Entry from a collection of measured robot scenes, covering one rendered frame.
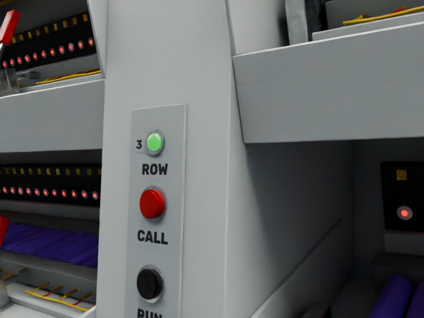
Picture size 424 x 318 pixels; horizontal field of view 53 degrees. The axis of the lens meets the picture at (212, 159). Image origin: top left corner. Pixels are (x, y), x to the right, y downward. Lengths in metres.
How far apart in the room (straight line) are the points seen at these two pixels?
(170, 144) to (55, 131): 0.12
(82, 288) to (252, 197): 0.22
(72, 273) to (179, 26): 0.25
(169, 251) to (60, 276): 0.21
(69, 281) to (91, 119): 0.17
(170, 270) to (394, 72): 0.14
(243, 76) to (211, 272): 0.10
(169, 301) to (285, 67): 0.13
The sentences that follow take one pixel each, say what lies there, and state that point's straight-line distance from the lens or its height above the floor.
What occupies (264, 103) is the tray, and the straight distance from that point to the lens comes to 0.21.
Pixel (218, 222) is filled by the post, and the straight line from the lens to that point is 0.21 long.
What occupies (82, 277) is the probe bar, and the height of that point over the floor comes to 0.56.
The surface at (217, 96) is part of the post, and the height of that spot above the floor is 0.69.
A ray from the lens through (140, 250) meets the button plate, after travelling 0.25.
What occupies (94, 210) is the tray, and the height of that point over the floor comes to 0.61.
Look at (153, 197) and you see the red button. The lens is 0.23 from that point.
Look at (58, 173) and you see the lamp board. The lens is 0.59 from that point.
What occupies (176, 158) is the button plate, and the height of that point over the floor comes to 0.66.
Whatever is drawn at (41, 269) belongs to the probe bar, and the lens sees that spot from 0.45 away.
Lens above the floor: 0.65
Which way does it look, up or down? 3 degrees up
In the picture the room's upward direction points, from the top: 2 degrees clockwise
